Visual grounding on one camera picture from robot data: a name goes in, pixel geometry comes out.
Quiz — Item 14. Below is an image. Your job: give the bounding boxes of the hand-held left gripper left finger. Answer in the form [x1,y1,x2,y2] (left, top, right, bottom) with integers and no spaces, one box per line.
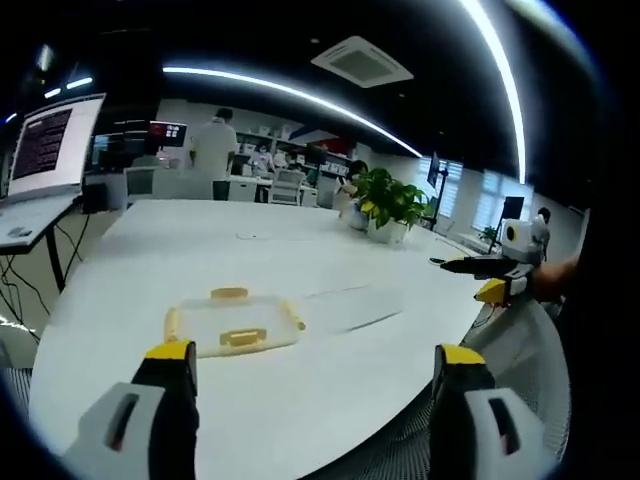
[62,339,202,480]

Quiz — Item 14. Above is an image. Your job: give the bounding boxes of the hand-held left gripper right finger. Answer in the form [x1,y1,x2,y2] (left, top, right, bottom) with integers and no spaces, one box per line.
[430,343,559,480]

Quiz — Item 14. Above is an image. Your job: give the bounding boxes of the white mesh office chair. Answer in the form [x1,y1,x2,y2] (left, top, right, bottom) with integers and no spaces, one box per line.
[399,293,572,480]

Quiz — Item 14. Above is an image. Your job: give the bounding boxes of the person's dark clothing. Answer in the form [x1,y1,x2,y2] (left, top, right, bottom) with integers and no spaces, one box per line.
[558,204,609,451]

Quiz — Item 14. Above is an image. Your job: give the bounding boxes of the black monitor on stand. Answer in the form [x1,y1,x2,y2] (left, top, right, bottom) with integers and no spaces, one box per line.
[426,151,450,224]

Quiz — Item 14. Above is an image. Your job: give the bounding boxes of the green potted plant white pot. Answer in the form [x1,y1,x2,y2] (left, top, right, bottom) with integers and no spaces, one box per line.
[351,167,432,245]

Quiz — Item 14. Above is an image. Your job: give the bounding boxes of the long ceiling light strip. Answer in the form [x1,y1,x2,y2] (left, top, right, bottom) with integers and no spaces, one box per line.
[162,65,424,159]
[458,0,529,184]

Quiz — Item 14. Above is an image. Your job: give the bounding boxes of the clear plastic tray yellow clips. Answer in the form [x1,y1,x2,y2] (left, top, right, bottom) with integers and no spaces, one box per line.
[164,286,308,360]

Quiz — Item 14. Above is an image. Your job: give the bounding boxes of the white laptop stand table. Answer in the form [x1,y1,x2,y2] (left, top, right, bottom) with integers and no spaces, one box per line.
[0,192,85,294]

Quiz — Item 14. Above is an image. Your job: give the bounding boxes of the ceiling air conditioner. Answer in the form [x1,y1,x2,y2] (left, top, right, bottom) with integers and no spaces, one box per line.
[309,34,416,90]

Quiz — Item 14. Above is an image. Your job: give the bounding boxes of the black box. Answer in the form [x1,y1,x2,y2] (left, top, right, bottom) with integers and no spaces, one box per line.
[81,181,109,216]

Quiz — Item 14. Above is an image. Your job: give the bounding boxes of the white shelf unit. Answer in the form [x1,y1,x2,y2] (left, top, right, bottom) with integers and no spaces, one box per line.
[233,123,312,167]

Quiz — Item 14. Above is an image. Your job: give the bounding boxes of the open laptop with lit screen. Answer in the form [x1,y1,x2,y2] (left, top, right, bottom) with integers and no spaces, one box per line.
[0,92,108,202]

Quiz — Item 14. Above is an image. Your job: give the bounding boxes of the monitor with red screen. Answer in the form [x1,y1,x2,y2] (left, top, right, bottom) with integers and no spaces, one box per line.
[147,120,188,149]

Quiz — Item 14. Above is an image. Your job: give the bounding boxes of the black cables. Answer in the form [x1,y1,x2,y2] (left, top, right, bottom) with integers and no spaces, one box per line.
[0,219,91,346]

